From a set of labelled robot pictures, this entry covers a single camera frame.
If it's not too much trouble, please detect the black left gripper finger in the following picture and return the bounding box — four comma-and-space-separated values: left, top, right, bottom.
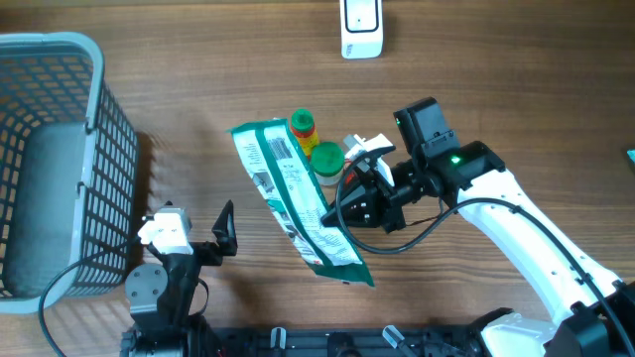
211, 200, 237, 244
142, 200, 174, 222

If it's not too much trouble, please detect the green lid jar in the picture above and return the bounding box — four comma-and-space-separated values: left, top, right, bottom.
311, 142, 345, 185

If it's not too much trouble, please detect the green glove package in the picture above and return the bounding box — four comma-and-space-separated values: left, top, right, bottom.
229, 119, 374, 287

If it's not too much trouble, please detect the red sauce bottle green cap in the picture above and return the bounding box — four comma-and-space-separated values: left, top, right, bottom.
291, 108, 320, 159

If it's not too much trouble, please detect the teal wipes packet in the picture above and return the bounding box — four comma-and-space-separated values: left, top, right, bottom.
625, 149, 635, 172

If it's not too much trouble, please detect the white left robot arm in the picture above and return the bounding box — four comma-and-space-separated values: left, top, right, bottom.
120, 201, 238, 357

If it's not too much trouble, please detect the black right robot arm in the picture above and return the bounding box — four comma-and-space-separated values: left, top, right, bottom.
321, 97, 634, 356

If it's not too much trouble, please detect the white barcode scanner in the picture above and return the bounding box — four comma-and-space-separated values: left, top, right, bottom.
339, 0, 384, 60

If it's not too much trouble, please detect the grey plastic basket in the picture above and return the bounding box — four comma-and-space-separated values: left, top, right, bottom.
1, 32, 139, 314

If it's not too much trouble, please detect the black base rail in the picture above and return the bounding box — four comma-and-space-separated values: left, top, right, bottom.
120, 325, 489, 357

